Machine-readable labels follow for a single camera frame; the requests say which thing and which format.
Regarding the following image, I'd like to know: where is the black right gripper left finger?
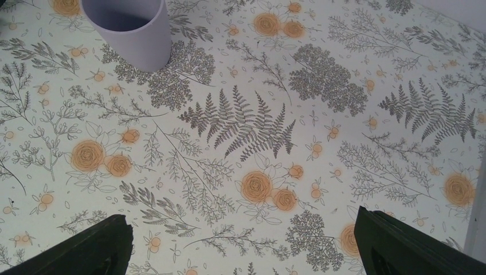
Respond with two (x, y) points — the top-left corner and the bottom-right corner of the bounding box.
(1, 214), (134, 274)

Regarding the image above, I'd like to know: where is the floral tablecloth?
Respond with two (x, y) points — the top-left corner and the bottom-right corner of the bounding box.
(1, 1), (485, 274)

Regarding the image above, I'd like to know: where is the lavender plastic cup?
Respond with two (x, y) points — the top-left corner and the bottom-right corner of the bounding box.
(80, 0), (171, 72)

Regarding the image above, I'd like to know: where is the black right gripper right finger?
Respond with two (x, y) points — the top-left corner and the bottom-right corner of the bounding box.
(354, 206), (485, 274)

